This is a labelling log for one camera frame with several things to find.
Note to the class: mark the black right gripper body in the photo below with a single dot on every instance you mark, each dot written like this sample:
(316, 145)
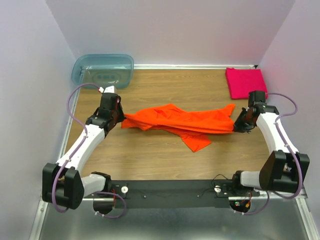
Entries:
(243, 123)

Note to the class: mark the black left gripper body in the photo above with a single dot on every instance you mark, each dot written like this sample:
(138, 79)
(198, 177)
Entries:
(118, 114)

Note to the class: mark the orange t shirt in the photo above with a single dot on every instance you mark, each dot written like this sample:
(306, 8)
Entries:
(193, 127)

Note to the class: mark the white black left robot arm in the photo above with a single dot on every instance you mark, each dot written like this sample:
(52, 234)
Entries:
(62, 184)

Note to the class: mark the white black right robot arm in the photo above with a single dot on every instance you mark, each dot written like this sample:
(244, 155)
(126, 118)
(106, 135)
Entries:
(285, 169)

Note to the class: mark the folded pink t shirt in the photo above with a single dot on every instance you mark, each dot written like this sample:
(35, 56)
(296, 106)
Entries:
(243, 81)

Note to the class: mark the teal plastic basin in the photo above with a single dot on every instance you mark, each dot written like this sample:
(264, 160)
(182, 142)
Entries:
(103, 70)

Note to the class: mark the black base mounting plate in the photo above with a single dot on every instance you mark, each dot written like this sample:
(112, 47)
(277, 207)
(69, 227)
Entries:
(172, 194)

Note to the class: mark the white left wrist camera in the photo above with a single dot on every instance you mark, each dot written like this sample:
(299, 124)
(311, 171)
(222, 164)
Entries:
(110, 89)

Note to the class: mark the aluminium frame rail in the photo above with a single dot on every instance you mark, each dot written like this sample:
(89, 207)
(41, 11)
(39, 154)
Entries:
(273, 194)

